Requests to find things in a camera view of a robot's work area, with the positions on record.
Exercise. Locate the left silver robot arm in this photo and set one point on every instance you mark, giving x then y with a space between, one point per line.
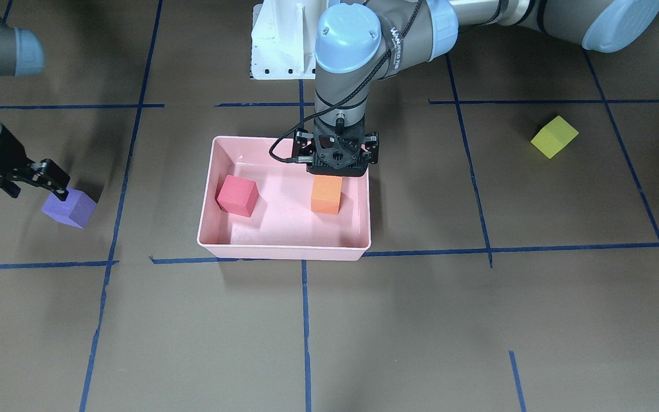
359 42

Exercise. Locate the orange foam cube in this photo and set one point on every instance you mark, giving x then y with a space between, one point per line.
326 194

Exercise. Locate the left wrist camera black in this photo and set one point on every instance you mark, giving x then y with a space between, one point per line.
325 152

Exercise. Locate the yellow foam cube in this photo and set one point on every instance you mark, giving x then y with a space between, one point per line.
554 136

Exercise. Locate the purple foam cube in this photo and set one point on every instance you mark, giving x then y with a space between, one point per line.
75 211

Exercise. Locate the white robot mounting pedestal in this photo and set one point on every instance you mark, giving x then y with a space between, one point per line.
283 39

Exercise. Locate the red foam cube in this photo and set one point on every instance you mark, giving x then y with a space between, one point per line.
238 196

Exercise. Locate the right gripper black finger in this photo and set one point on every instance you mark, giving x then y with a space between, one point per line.
47 175

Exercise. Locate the pink plastic bin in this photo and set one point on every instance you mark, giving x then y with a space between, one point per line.
283 225

